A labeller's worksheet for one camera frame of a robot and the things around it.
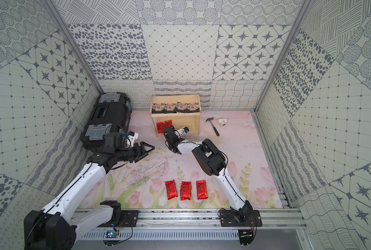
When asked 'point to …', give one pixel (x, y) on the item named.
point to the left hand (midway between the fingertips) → (150, 147)
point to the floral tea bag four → (193, 107)
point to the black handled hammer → (216, 132)
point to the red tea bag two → (168, 123)
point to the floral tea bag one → (157, 108)
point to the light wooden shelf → (179, 120)
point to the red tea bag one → (160, 126)
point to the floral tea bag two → (170, 107)
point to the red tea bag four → (185, 190)
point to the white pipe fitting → (223, 121)
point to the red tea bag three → (171, 189)
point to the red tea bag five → (201, 189)
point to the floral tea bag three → (180, 107)
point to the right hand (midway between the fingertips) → (168, 129)
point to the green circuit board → (111, 234)
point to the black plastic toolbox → (111, 114)
